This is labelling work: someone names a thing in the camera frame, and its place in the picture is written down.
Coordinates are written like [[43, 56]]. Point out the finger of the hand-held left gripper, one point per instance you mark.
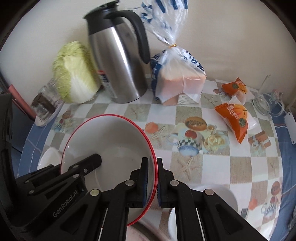
[[90, 163]]

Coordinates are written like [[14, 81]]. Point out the white square plate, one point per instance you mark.
[[222, 199]]

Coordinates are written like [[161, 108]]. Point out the clear drinking glass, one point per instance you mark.
[[54, 89]]

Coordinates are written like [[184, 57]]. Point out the orange snack packet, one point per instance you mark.
[[233, 118], [234, 88]]

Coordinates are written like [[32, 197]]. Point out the blue checked tablecloth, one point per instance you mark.
[[288, 176]]

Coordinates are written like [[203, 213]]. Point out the glass jar on saucer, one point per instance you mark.
[[49, 119]]

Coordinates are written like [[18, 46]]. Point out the stainless steel thermos jug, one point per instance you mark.
[[120, 60]]

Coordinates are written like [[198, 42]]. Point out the white square bowl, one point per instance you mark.
[[49, 157]]

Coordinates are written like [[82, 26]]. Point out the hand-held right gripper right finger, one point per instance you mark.
[[159, 192]]

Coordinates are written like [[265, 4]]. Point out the clear glass mug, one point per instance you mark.
[[266, 99]]

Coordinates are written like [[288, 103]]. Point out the large stainless steel basin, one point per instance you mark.
[[143, 234]]

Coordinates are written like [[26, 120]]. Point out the bagged sliced bread loaf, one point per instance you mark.
[[180, 78]]

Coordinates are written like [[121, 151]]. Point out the strawberry print bowl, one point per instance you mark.
[[115, 139]]

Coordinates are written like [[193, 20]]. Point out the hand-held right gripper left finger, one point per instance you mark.
[[144, 183]]

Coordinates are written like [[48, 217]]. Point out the napa cabbage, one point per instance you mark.
[[74, 74]]

